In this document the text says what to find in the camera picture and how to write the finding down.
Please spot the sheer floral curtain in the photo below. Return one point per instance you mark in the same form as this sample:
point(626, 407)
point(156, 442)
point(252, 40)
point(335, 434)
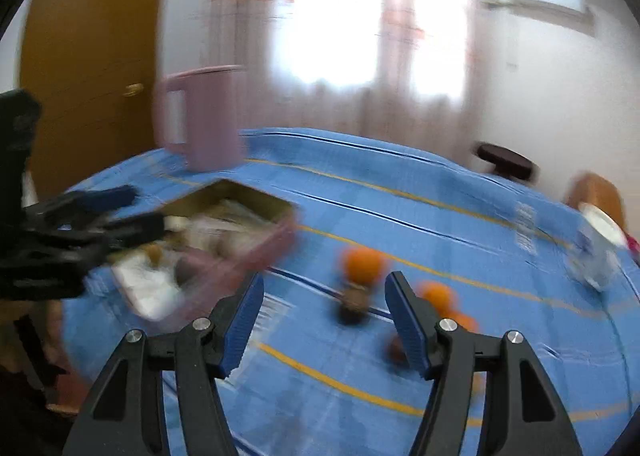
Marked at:
point(240, 36)

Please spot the brass door knob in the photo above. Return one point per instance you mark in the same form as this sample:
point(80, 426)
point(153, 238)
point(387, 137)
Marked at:
point(132, 89)

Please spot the brown kiwi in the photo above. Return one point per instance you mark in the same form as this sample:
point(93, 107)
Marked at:
point(352, 306)

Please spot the pink electric kettle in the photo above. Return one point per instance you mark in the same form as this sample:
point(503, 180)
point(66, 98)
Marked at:
point(215, 126)

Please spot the brown wooden chair back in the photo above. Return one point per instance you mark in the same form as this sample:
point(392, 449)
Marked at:
point(600, 191)

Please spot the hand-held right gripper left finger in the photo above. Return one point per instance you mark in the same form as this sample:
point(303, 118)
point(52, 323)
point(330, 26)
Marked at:
point(242, 331)

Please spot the dark round stool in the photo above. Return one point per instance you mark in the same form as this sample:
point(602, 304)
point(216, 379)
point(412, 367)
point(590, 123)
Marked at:
point(505, 159)

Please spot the white floral mug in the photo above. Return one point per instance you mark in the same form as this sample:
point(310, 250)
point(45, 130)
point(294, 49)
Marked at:
point(595, 256)

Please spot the blue checked tablecloth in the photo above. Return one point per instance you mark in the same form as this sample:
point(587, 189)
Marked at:
point(450, 261)

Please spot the brown wooden door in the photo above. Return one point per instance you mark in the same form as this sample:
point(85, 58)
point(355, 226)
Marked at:
point(90, 61)

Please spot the pink floral tin box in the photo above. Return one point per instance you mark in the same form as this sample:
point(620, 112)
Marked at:
point(280, 238)

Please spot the large orange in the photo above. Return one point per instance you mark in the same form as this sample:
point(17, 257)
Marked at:
point(362, 261)

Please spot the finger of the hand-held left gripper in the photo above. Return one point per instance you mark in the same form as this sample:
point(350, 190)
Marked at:
point(107, 197)
point(135, 231)

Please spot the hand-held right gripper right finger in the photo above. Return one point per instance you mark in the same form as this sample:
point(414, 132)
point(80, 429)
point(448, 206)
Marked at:
point(407, 331)

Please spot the small orange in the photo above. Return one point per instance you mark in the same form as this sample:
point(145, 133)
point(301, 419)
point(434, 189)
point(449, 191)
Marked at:
point(462, 323)
point(436, 295)

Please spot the white paper packet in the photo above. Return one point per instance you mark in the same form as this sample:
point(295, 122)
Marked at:
point(235, 221)

